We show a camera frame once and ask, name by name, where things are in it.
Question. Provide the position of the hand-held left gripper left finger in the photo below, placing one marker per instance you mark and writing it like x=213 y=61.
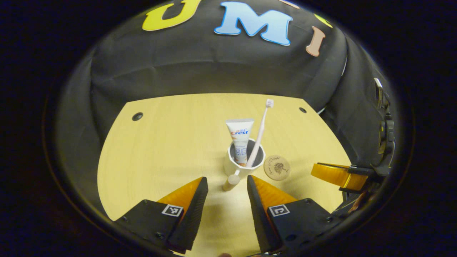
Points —
x=192 y=210

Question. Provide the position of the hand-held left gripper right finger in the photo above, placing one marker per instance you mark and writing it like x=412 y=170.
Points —
x=260 y=214

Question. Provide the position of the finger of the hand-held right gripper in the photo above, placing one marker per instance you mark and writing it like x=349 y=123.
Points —
x=335 y=175

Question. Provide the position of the round cork coaster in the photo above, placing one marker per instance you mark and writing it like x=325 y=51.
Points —
x=277 y=168

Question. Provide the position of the white toothbrush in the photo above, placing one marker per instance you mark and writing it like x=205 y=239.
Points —
x=260 y=135

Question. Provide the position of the white toothpaste tube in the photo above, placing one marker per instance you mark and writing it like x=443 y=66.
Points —
x=241 y=135

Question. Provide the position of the light wooden desktop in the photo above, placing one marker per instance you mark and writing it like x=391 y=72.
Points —
x=171 y=150

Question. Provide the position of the black backdrop cloth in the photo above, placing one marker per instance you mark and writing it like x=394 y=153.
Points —
x=214 y=64

